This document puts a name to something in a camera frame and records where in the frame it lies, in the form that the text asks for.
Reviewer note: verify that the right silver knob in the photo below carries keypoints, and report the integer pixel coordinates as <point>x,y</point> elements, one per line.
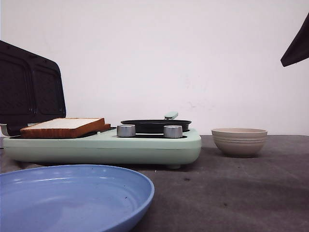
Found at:
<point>172,131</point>

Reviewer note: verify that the left silver knob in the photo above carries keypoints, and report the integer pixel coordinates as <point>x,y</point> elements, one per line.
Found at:
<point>126,130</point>

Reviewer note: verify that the bread slice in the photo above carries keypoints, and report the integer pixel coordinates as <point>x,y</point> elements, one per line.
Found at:
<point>106,127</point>
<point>63,128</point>

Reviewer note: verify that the breakfast maker lid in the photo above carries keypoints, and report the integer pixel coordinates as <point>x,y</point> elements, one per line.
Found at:
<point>31,89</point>

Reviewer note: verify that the silver knob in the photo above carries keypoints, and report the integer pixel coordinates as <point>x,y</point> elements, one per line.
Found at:
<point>126,130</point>
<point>172,131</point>

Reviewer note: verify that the black frying pan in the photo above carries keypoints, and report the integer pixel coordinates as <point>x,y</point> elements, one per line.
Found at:
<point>153,126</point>

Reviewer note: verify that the mint green breakfast maker base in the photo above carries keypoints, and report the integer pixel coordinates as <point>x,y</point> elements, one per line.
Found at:
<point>107,148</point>

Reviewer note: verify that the beige ribbed bowl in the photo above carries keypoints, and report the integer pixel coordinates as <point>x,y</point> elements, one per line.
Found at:
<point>239,142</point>

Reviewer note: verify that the blue plate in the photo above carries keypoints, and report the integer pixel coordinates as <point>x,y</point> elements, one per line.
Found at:
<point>73,198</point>

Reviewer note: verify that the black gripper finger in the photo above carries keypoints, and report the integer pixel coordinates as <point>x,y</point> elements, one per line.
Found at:
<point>298,50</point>

